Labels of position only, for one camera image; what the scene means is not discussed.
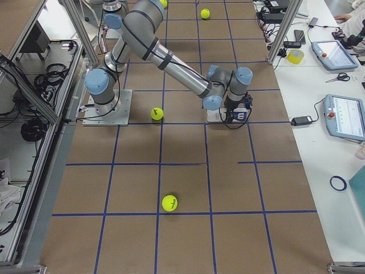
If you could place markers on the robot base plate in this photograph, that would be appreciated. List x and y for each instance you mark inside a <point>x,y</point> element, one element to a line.
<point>113,114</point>

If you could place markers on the teach pendant lower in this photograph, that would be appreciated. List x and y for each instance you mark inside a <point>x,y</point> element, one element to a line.
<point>344,117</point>

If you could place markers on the teach pendant upper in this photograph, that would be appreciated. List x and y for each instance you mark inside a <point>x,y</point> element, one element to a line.
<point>333,55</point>

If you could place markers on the scissors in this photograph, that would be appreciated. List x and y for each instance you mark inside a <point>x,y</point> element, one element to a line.
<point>342,76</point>

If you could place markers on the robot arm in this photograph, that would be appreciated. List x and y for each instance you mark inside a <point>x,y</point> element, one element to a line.
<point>220,90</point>

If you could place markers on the tennis ball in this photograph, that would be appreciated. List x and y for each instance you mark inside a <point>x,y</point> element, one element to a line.
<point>205,13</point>
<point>164,3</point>
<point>157,113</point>
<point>169,203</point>

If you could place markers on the tennis ball lower right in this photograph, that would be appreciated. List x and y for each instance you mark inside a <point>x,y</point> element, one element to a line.
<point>157,113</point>

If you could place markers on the tennis ball centre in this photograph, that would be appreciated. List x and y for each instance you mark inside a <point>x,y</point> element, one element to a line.
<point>169,203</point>

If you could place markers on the yellow tape roll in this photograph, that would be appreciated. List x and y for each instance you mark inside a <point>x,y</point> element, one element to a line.
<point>295,56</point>

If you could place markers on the clear tennis ball can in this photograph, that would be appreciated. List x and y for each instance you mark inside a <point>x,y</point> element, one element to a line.
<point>228,116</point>

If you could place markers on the black power brick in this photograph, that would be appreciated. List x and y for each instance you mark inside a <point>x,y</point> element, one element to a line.
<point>301,121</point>

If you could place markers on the aluminium frame rack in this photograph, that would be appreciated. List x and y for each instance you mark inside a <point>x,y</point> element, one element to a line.
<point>36,166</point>

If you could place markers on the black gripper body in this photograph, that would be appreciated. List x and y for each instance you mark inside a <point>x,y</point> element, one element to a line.
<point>230,105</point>

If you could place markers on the tennis ball lower left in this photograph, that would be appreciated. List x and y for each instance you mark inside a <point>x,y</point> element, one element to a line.
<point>164,3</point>

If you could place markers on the black smartphone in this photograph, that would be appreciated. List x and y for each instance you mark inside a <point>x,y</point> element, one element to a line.
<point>299,36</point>

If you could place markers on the aluminium frame post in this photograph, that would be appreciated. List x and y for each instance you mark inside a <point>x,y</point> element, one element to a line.
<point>283,29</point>

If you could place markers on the teach pendant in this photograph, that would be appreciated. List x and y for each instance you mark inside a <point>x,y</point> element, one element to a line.
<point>344,117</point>
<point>333,55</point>

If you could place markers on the tennis ball upper left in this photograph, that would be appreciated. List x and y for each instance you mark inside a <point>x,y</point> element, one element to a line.
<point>205,13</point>

